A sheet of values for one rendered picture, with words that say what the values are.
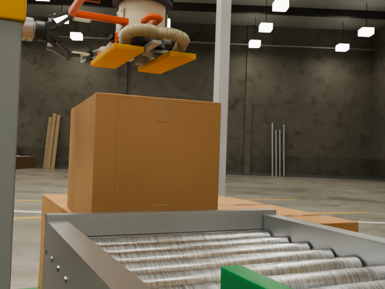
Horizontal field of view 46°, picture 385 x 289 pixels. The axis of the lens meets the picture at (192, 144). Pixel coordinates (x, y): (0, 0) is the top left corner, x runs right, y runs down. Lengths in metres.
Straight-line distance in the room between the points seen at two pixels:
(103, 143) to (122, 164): 0.08
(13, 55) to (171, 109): 0.85
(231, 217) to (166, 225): 0.21
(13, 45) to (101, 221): 0.72
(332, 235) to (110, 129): 0.68
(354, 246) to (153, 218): 0.53
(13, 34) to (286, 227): 0.97
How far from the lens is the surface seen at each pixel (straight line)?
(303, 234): 1.30
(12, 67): 0.61
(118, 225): 1.26
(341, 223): 1.79
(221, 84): 4.92
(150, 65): 1.74
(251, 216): 1.43
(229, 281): 0.55
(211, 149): 1.44
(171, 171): 1.40
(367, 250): 1.14
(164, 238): 1.26
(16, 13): 0.62
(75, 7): 1.53
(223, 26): 5.05
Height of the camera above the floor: 0.77
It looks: 1 degrees up
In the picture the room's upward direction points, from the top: 2 degrees clockwise
